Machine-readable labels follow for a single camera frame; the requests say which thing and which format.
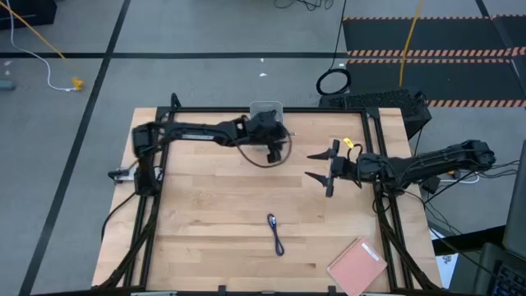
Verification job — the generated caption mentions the white paper sheet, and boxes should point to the white paper sheet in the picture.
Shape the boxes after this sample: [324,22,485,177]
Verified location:
[429,228,460,289]

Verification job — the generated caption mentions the black table clamp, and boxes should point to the black table clamp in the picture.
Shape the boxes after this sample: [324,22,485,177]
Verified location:
[107,165,138,185]

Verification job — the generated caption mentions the pink spiral notebook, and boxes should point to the pink spiral notebook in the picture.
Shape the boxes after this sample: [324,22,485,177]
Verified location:
[326,236,389,296]

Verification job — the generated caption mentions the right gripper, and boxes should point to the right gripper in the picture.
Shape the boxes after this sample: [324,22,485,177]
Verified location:
[303,139,366,198]

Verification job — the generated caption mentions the grey desk monitor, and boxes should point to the grey desk monitor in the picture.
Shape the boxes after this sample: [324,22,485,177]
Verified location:
[502,138,526,261]

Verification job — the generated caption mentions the black perforated computer case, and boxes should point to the black perforated computer case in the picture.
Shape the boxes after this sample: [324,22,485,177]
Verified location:
[319,87,433,140]

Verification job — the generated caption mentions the hazard-striped black floor mat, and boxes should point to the hazard-striped black floor mat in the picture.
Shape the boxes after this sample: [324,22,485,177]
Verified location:
[342,14,526,109]

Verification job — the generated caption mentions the white cable by arm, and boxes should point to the white cable by arm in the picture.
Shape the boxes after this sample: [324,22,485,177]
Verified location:
[438,173,481,185]

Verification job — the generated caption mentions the black keyboard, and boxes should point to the black keyboard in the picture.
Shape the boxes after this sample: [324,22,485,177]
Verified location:
[472,241,526,296]

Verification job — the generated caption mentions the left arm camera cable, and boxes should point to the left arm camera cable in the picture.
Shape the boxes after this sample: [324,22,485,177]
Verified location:
[235,130,294,169]

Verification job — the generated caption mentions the black tangled floor cable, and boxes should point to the black tangled floor cable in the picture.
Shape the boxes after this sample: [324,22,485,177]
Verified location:
[273,0,335,12]

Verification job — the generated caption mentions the white plastic bin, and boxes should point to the white plastic bin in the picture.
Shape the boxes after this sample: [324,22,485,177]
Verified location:
[249,100,284,125]

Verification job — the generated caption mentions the yellow hanging power cable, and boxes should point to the yellow hanging power cable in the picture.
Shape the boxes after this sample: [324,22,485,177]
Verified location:
[399,0,425,88]

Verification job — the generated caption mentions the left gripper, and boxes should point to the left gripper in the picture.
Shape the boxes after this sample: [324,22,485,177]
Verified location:
[246,109,289,164]

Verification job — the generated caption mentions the black hanging coiled cable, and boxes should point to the black hanging coiled cable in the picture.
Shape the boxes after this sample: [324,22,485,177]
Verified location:
[315,0,353,97]

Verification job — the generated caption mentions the black floor box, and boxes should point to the black floor box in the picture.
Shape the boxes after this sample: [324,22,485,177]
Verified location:
[0,0,58,30]

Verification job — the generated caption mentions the black aluminium table frame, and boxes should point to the black aluminium table frame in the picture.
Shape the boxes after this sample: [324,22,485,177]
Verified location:
[98,92,443,295]

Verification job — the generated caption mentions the yellow floor cable with plug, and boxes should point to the yellow floor cable with plug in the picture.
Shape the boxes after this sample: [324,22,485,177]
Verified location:
[0,0,86,91]

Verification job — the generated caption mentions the white floor cable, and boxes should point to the white floor cable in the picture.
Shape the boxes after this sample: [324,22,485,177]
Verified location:
[5,0,78,93]

